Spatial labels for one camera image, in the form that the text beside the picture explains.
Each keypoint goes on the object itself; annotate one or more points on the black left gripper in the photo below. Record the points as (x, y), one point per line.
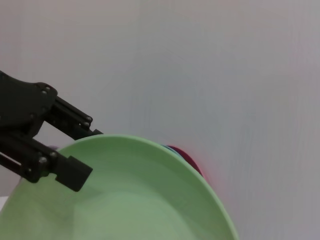
(20, 105)

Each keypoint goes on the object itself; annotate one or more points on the light green plate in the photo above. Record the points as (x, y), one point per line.
(140, 195)

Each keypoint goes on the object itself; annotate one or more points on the teal blue plate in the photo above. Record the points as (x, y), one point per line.
(168, 148)

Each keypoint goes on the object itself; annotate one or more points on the red plate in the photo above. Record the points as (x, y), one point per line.
(187, 156)

